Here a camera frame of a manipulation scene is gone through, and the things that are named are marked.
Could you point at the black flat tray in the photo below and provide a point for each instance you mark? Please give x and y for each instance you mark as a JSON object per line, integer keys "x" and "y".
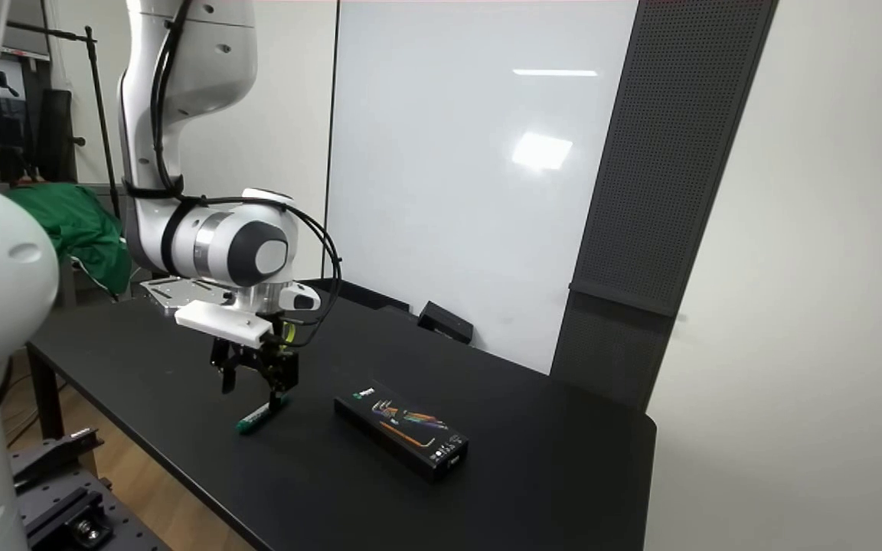
{"x": 358, "y": 294}

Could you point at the dark grey pillar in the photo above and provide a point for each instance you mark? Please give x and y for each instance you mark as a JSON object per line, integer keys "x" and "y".
{"x": 656, "y": 195}

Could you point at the white wrist mount plate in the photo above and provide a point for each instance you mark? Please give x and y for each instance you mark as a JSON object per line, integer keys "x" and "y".
{"x": 228, "y": 321}

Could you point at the green marker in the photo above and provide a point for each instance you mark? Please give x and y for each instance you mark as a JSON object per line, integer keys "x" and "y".
{"x": 262, "y": 413}

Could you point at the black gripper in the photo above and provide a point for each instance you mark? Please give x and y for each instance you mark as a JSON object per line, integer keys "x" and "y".
{"x": 246, "y": 355}

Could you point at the small black device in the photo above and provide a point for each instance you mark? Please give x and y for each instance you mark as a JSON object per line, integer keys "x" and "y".
{"x": 444, "y": 321}

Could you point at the green cloth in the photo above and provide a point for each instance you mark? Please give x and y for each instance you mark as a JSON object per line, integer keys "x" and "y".
{"x": 79, "y": 233}

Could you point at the black pole stand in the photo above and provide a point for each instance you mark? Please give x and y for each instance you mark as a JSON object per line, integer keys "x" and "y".
{"x": 103, "y": 125}

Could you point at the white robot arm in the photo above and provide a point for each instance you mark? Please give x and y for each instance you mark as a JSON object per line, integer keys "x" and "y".
{"x": 0, "y": 294}

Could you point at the whiteboard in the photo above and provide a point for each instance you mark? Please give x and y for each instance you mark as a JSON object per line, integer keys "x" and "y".
{"x": 474, "y": 162}

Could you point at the black table leg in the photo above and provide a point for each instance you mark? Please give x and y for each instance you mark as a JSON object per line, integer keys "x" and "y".
{"x": 43, "y": 394}

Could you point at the black printed box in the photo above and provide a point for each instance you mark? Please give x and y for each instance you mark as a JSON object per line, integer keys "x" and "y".
{"x": 403, "y": 431}

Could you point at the black perforated mounting platform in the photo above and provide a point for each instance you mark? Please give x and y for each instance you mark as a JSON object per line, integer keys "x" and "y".
{"x": 74, "y": 500}

